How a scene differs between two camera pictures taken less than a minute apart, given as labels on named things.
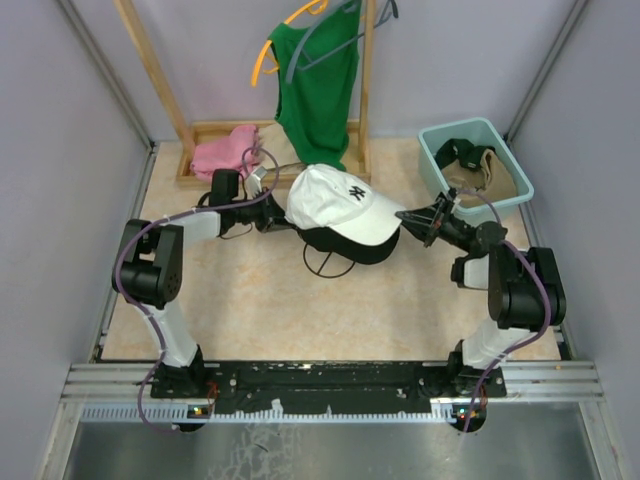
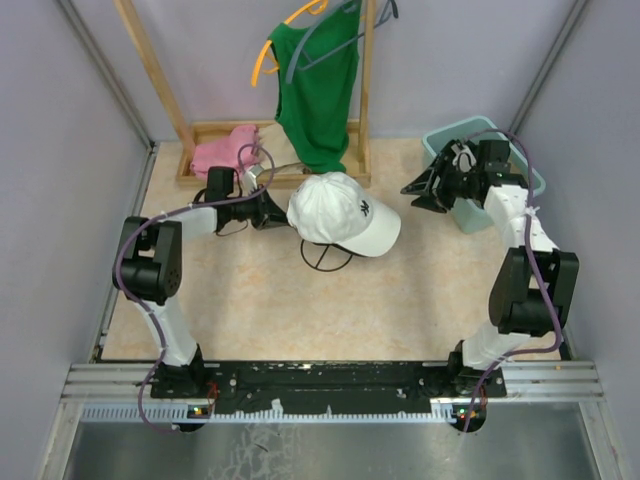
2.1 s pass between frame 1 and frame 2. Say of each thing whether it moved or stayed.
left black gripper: stayed
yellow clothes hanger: stayed
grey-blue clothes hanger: stayed
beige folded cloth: stayed
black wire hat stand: moved
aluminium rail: stayed
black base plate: stayed
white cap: moved
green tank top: stayed
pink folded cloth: stayed
